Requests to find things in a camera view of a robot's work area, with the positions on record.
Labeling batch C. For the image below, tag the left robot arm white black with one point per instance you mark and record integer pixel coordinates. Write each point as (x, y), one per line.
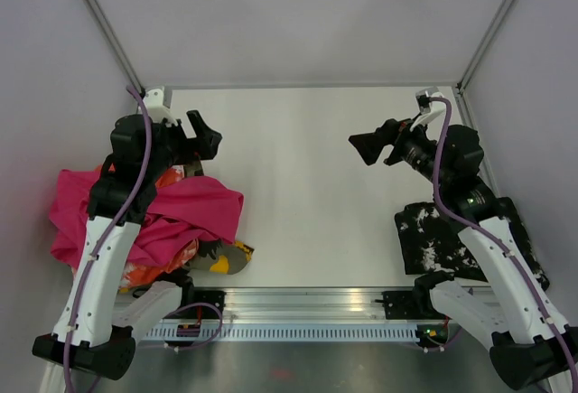
(89, 336)

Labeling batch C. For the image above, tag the left aluminium frame post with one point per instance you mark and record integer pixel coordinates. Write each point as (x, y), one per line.
(109, 35)

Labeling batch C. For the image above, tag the orange white tie-dye trousers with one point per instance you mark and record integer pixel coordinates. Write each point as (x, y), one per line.
(164, 244)

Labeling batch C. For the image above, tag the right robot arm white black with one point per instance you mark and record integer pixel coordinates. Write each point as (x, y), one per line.
(527, 338)

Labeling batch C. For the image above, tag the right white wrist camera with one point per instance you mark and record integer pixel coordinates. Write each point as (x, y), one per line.
(430, 107)

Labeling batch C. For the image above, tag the aluminium frame post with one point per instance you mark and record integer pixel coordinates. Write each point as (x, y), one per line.
(489, 36)
(109, 35)

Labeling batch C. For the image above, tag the pink trousers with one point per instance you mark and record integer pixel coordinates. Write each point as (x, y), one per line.
(68, 213)

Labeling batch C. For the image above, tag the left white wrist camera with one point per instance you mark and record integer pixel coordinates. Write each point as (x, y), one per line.
(157, 102)

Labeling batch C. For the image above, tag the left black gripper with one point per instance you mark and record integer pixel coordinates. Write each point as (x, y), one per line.
(204, 146)

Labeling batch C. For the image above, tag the aluminium front rail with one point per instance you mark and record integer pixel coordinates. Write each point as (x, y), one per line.
(306, 305)

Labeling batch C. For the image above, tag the right aluminium frame post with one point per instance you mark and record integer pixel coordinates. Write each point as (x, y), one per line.
(489, 36)

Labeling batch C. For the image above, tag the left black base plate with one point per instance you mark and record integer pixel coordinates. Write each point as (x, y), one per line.
(202, 299)

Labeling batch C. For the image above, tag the white slotted cable duct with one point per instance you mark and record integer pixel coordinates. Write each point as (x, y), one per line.
(277, 332)

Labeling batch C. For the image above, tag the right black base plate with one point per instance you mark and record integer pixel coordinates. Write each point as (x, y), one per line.
(400, 305)

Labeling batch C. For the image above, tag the black white folded trousers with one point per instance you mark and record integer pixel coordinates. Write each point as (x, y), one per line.
(428, 243)

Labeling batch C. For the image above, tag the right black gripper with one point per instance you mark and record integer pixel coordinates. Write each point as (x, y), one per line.
(370, 145)

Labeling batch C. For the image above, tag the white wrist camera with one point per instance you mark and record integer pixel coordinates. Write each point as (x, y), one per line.
(430, 107)
(157, 102)

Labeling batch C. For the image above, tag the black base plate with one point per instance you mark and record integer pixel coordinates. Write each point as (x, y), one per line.
(400, 305)
(202, 299)

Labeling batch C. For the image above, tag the camouflage yellow green trousers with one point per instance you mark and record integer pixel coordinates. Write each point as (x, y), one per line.
(226, 259)

